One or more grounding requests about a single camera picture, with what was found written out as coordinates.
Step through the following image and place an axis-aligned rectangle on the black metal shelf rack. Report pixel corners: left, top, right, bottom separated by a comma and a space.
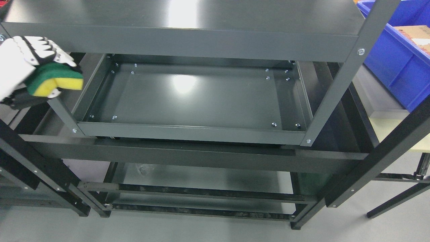
1, 89, 429, 230

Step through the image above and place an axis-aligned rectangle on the cardboard box in bin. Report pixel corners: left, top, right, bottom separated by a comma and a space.
394, 26, 430, 55

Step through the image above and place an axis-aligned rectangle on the grey metal shelf unit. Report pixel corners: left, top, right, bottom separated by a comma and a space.
1, 0, 399, 147

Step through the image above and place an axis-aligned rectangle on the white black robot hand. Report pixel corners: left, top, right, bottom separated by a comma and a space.
0, 36, 82, 110

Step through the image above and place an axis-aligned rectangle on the blue plastic bin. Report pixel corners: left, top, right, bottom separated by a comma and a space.
364, 0, 430, 112

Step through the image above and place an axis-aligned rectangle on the green yellow sponge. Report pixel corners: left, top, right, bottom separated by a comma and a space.
24, 62, 84, 98

